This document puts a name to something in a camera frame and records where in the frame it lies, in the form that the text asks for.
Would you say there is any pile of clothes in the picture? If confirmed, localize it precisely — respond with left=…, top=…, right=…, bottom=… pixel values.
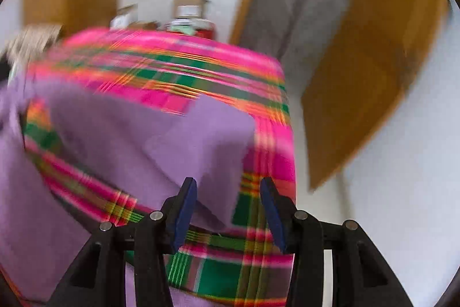
left=0, top=23, right=63, bottom=66

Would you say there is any brown cardboard box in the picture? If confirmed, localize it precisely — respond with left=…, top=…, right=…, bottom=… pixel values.
left=172, top=0, right=211, bottom=18

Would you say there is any wooden door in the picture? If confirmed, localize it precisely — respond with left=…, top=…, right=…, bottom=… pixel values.
left=300, top=0, right=451, bottom=190

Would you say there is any plaid bed sheet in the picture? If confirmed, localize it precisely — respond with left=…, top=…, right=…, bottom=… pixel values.
left=22, top=27, right=297, bottom=307

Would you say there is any purple fleece garment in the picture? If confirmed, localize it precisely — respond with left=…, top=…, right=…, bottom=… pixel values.
left=0, top=77, right=257, bottom=307

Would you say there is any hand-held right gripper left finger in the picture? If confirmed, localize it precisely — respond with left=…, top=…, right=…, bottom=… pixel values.
left=47, top=177, right=198, bottom=307

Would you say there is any white cardboard box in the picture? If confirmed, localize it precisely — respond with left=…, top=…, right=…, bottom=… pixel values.
left=110, top=4, right=139, bottom=29

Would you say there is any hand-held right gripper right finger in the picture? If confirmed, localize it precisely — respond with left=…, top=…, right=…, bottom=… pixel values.
left=259, top=178, right=414, bottom=307

